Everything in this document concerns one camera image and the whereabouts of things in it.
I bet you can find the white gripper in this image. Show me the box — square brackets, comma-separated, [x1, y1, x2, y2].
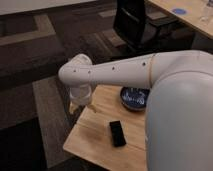
[69, 85, 97, 115]

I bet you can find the dark blue ceramic bowl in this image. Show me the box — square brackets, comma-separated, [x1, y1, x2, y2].
[120, 87, 150, 111]

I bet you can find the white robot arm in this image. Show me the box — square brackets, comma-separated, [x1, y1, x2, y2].
[58, 50, 213, 171]

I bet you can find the black rectangular phone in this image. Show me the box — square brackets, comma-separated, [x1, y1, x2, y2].
[109, 121, 126, 147]

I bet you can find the small wooden side table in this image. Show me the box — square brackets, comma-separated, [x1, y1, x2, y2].
[63, 86, 147, 171]

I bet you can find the black office chair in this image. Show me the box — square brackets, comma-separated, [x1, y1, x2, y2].
[112, 0, 188, 51]

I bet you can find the blue round coaster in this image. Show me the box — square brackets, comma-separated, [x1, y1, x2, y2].
[172, 8, 187, 15]

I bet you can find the light wooden desk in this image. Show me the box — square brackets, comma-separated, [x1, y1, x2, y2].
[148, 0, 213, 39]

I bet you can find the clear glass on desk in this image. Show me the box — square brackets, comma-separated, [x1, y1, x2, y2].
[201, 0, 213, 21]

